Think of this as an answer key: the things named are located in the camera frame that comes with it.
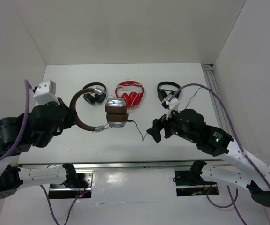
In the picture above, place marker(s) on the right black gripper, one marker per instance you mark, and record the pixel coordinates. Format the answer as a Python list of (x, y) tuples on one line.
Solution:
[(157, 124)]

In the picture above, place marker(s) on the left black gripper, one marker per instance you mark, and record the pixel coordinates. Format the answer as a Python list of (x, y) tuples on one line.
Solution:
[(70, 121)]

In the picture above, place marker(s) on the brown silver headphones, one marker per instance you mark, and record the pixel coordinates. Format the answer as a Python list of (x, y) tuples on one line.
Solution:
[(115, 108)]

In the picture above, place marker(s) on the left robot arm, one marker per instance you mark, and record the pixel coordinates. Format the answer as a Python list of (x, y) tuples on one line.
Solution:
[(18, 135)]

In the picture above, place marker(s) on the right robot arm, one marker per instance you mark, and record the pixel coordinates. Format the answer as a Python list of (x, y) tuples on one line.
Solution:
[(253, 175)]

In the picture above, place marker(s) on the left black headphones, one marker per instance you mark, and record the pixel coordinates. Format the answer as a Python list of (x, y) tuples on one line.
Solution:
[(95, 98)]

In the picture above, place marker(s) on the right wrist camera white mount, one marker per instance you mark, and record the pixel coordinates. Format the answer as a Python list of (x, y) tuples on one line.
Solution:
[(171, 103)]

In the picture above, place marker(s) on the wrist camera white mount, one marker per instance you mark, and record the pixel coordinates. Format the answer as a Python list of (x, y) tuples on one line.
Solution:
[(45, 92), (171, 103)]

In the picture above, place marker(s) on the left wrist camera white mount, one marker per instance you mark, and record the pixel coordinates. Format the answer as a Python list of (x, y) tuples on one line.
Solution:
[(45, 92)]

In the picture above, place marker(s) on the red headphones with white cable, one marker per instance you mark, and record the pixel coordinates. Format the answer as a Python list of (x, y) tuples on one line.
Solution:
[(131, 91)]

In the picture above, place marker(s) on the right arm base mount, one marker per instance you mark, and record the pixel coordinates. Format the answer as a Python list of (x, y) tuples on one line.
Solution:
[(190, 183)]

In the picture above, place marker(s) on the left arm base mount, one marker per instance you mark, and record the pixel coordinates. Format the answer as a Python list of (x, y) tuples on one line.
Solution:
[(81, 188)]

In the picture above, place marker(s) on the aluminium rail front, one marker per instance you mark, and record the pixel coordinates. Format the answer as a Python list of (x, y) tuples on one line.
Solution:
[(128, 165)]

